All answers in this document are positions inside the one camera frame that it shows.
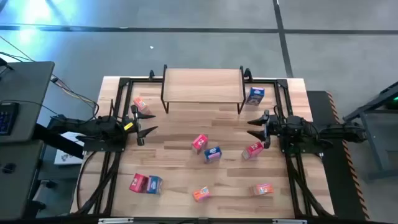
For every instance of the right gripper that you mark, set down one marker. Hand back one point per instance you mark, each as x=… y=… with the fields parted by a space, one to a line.
x=275 y=126

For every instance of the blue Frosted Flakes cereal box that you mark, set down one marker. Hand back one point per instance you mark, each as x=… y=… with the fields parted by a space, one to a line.
x=154 y=184
x=255 y=96
x=212 y=153

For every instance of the orange Mini Wheats cereal box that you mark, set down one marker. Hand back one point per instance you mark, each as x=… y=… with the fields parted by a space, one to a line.
x=201 y=194
x=261 y=189
x=141 y=104

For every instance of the silver metal bracket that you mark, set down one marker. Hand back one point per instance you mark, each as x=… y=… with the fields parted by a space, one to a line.
x=115 y=221
x=289 y=221

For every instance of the black aluminium table frame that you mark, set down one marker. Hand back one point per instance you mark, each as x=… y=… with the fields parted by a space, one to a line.
x=140 y=81

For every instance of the white printed box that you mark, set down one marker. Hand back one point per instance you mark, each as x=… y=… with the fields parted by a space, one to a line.
x=66 y=157

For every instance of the yellow tag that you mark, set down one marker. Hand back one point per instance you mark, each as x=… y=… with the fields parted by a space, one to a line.
x=128 y=126

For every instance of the black round knob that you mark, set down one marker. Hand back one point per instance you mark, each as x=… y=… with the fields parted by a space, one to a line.
x=8 y=168

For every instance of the red Froot Loops cereal box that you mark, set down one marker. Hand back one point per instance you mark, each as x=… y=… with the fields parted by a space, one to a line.
x=199 y=142
x=252 y=150
x=138 y=183

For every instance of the gray metal cart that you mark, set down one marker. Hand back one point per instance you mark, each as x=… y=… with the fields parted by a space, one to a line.
x=379 y=130

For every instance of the black desk support beam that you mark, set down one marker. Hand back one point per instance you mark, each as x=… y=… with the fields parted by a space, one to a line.
x=56 y=141

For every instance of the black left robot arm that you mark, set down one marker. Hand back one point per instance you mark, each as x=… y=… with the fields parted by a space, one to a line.
x=93 y=127

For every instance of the wooden shelf with black legs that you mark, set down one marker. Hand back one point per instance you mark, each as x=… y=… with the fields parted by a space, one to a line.
x=202 y=85

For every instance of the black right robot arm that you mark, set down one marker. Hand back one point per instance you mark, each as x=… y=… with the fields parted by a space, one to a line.
x=311 y=129

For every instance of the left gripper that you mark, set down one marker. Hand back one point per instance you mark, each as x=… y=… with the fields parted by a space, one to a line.
x=132 y=119

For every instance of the gray desk top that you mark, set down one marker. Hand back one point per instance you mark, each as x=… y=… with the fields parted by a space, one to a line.
x=28 y=87
x=18 y=186

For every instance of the black table clamp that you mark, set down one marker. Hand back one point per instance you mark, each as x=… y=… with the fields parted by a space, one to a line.
x=151 y=75
x=247 y=74

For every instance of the black backlit keyboard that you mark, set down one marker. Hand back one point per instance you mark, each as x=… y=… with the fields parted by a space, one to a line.
x=7 y=119

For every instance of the black mat with hazard stripe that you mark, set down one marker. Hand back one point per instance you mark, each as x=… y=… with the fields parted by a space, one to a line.
x=339 y=186

